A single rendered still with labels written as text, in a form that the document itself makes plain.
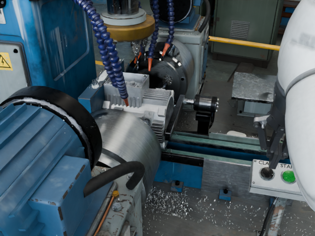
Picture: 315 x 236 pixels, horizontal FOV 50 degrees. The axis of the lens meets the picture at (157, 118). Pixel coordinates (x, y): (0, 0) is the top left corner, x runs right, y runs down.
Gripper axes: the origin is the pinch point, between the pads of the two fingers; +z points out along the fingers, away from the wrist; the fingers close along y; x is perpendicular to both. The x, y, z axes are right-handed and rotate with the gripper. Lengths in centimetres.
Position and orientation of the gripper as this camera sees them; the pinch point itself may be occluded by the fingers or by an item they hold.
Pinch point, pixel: (274, 156)
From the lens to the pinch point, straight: 78.8
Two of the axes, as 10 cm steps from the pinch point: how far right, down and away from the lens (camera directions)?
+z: 1.0, 5.5, 8.3
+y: -9.7, -1.3, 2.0
